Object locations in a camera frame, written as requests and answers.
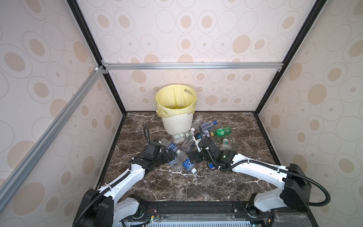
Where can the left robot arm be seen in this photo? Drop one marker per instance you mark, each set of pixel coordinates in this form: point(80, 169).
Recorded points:
point(102, 207)

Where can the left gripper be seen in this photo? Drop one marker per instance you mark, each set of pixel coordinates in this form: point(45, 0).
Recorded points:
point(166, 158)

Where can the soda water bottle blue cap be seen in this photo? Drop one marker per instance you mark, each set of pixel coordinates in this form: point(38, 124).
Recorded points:
point(208, 126)

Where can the aluminium rail left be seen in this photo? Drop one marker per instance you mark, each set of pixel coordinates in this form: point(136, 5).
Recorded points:
point(25, 167)

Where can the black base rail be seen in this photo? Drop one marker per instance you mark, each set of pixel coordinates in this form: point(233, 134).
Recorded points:
point(214, 214)

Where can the green bottle yellow cap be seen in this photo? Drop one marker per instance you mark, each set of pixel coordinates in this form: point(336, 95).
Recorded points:
point(221, 132)

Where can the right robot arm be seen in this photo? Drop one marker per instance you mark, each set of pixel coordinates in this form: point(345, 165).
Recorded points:
point(293, 188)

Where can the black frame post right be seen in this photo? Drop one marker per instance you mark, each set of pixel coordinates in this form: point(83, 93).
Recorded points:
point(306, 26)

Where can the black frame post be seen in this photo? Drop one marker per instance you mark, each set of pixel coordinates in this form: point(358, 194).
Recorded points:
point(306, 26)
point(78, 15)

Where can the clear bottle blue cap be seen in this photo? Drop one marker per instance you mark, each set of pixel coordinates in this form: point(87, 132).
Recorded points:
point(188, 144)

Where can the black frame post left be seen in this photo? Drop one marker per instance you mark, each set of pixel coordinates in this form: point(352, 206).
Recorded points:
point(78, 15)

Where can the horizontal aluminium rail back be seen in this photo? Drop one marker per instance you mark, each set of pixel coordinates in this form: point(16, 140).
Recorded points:
point(189, 66)

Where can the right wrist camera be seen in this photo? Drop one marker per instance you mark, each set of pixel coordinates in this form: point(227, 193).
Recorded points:
point(197, 139)

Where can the white plastic waste bin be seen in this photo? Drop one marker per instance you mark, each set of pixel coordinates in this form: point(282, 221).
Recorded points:
point(178, 124)

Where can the clear crushed bottle white cap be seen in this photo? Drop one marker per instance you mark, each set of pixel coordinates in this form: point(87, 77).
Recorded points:
point(197, 121)

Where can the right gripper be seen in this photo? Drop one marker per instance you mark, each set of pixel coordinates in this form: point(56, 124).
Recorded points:
point(194, 153)

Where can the pocari bottle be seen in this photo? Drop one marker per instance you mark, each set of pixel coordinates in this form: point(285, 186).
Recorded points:
point(175, 165)
point(186, 162)

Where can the yellow bin liner bag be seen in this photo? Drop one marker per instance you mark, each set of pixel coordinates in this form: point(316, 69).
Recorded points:
point(175, 99)

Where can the clear bottle blue label upper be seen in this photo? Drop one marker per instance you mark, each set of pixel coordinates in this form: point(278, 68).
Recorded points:
point(169, 145)

